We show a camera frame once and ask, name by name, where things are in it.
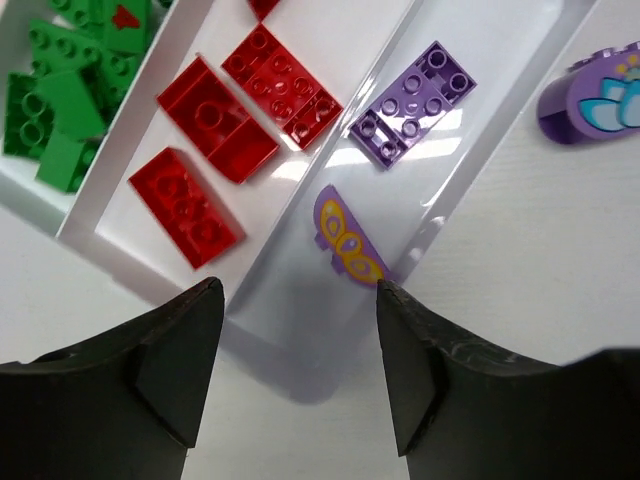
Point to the green 2x4 lego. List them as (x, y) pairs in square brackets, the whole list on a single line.
[(55, 48)]

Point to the green square lego in tray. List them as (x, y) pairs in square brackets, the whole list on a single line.
[(28, 118)]

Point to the purple round flower lego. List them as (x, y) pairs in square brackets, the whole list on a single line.
[(595, 100)]

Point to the red sloped lego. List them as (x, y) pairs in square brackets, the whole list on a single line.
[(262, 8)]

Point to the green lego with triangle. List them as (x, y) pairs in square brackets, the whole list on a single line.
[(127, 25)]

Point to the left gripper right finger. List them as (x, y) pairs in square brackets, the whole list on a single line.
[(463, 407)]

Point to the purple lego brick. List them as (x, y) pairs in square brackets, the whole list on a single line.
[(401, 116), (337, 230)]

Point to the green bush lego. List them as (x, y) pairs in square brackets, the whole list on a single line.
[(76, 104)]

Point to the white divided sorting tray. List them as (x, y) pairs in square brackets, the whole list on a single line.
[(72, 266)]

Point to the red small lego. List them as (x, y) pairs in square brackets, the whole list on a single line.
[(212, 118)]

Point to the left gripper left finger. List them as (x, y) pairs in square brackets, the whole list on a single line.
[(124, 404)]

